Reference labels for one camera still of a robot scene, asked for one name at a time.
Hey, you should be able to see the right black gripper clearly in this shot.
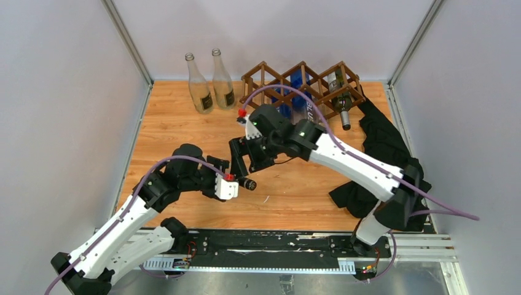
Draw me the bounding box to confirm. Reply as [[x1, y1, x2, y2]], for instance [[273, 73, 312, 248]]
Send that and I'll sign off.
[[229, 133, 282, 180]]

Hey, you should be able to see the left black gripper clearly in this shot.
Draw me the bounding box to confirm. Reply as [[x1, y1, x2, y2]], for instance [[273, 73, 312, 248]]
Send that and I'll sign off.
[[181, 156, 229, 197]]

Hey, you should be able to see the clear bottle black cap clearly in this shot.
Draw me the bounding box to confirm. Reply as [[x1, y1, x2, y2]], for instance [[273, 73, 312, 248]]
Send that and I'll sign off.
[[195, 154, 258, 192]]

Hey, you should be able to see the clear glass bottle gold label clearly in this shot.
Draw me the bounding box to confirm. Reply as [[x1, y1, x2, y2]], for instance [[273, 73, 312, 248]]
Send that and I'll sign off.
[[211, 48, 235, 109]]

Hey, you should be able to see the blue clear square bottle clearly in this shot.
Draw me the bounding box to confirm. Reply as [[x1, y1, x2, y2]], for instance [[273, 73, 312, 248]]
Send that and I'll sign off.
[[270, 87, 292, 120]]

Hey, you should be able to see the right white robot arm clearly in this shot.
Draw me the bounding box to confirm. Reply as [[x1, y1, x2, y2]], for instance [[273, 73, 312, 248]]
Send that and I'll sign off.
[[230, 104, 420, 257]]

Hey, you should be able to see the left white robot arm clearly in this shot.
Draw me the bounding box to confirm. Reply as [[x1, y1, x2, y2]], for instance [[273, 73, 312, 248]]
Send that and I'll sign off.
[[45, 144, 239, 294]]

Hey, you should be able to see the dark green wine bottle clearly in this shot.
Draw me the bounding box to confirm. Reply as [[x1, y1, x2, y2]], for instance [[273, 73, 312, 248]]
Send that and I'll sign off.
[[327, 69, 352, 131]]

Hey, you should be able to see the brown wooden wine rack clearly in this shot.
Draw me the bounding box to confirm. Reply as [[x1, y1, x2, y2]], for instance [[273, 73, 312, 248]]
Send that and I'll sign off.
[[239, 61, 366, 119]]

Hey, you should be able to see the black cloth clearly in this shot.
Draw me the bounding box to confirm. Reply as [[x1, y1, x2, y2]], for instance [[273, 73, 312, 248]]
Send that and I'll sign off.
[[329, 98, 432, 218]]

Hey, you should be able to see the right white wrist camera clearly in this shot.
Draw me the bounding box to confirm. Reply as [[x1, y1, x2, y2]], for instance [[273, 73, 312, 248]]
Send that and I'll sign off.
[[244, 114, 262, 140]]

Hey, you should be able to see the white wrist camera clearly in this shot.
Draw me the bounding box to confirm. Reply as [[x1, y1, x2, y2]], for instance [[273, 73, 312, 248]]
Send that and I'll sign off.
[[215, 175, 240, 201], [244, 114, 262, 140]]

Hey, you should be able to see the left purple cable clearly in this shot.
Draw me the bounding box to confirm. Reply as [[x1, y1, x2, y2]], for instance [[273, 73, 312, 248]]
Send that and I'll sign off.
[[44, 155, 235, 295]]

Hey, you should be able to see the purple cable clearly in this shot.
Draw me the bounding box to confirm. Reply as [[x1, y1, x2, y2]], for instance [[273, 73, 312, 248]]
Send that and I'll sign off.
[[238, 84, 481, 284], [44, 155, 235, 295]]

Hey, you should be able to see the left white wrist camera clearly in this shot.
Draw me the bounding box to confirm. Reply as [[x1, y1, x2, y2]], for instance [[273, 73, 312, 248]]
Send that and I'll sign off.
[[215, 175, 240, 201]]

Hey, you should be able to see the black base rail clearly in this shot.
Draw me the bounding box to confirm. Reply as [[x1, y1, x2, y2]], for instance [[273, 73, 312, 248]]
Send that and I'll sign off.
[[164, 229, 393, 273]]

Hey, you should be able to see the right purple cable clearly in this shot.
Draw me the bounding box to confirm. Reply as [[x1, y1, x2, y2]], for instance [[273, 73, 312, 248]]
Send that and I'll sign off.
[[238, 84, 481, 284]]

